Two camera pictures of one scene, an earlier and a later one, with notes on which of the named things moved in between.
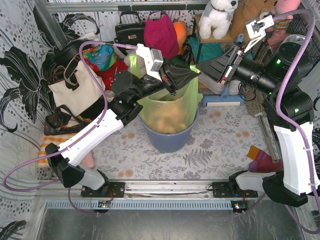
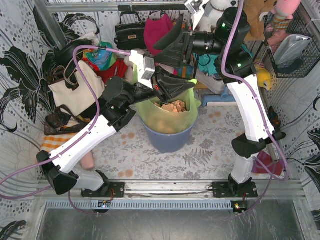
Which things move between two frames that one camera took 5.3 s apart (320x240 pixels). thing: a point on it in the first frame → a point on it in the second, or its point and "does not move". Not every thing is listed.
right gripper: [230, 70] → [186, 43]
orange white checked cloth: [58, 139] does not move
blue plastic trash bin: [167, 143] does not move
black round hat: [64, 51] does not move
